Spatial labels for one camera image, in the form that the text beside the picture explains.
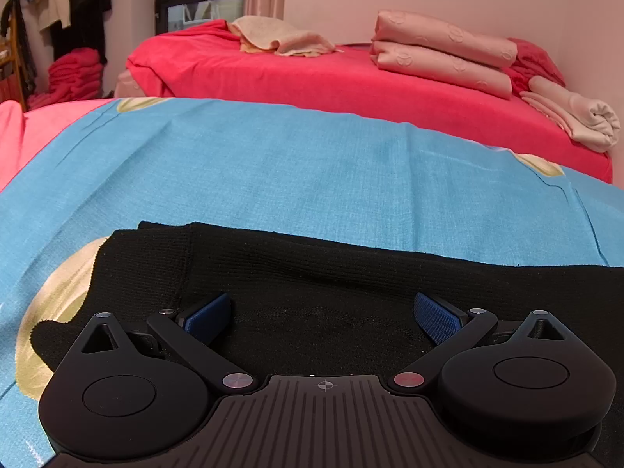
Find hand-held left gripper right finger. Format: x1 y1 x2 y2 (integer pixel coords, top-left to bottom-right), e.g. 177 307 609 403
389 291 569 394

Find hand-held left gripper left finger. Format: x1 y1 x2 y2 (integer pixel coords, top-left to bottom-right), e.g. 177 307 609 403
80 292 257 395

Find black knit pants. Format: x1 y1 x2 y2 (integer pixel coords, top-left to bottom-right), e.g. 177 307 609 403
29 221 624 386

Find blue printed bedsheet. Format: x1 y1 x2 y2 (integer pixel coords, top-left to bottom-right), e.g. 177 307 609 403
0 97 624 468

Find rolled beige cloth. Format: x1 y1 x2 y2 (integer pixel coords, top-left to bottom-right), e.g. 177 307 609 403
519 75 622 153

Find red bed sheet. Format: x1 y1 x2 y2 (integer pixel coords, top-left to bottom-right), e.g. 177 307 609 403
114 19 614 184

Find pink bedsheet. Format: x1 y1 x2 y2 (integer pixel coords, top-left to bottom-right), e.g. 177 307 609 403
0 99 115 192

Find crumpled red cloth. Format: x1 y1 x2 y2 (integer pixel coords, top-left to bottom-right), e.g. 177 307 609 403
506 37 567 91

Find pile of red clothes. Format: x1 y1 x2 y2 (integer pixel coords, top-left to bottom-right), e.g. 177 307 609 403
27 48 103 111

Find beige towel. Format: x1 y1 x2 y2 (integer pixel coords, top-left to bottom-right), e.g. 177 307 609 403
227 16 337 59

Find wooden rack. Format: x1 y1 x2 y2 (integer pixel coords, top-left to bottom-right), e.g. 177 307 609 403
0 0 31 112

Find black hanging coat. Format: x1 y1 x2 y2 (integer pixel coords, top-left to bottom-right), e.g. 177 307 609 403
51 0 113 62

